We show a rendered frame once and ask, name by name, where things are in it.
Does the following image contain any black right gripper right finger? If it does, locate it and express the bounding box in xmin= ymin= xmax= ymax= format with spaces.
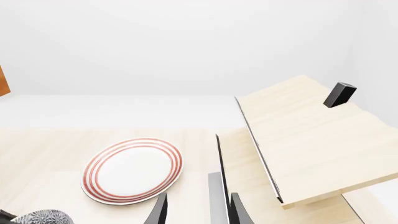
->
xmin=229 ymin=192 xmax=256 ymax=224

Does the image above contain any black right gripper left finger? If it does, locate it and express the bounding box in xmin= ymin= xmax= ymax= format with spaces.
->
xmin=142 ymin=192 xmax=169 ymax=224

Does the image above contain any grey flat bar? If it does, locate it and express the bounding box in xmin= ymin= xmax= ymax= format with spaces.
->
xmin=208 ymin=172 xmax=230 ymax=224

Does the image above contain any brown wooden cabinet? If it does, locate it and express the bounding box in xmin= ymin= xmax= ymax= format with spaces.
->
xmin=0 ymin=65 xmax=12 ymax=98

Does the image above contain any small black block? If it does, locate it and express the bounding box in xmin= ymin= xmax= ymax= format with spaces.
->
xmin=323 ymin=81 xmax=358 ymax=109

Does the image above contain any pale wooden board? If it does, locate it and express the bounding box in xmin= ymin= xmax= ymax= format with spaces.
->
xmin=215 ymin=127 xmax=365 ymax=224
xmin=234 ymin=74 xmax=398 ymax=210

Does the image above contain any white plate with red rings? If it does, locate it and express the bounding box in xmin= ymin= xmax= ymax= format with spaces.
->
xmin=80 ymin=137 xmax=184 ymax=206

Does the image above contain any blue-white patterned bowl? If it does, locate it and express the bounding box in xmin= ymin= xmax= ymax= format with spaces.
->
xmin=10 ymin=209 xmax=75 ymax=224

